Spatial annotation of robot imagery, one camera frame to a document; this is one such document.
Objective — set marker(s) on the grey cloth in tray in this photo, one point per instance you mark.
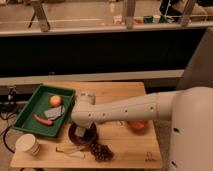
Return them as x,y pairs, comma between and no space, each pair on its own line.
55,112

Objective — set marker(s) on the red yellow apple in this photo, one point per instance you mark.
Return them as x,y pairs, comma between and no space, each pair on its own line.
55,101

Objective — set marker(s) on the white cup on shelf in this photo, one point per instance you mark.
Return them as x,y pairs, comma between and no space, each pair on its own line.
156,19

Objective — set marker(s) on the green plastic tray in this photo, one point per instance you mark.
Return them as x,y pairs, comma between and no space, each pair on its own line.
39,104

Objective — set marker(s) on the orange bowl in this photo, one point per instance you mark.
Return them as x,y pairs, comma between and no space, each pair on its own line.
137,125

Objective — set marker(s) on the yellow banana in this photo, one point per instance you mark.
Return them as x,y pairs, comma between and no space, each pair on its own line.
71,150

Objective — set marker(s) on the green can on shelf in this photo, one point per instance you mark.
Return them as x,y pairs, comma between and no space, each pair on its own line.
148,19

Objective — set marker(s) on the orange carrot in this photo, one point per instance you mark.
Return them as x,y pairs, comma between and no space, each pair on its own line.
43,121

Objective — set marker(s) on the purple bowl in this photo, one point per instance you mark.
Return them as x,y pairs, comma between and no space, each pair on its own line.
89,137

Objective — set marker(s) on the bunch of dark grapes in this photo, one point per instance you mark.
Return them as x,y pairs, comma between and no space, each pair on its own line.
101,152

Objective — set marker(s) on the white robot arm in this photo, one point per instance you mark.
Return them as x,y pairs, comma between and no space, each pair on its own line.
190,110

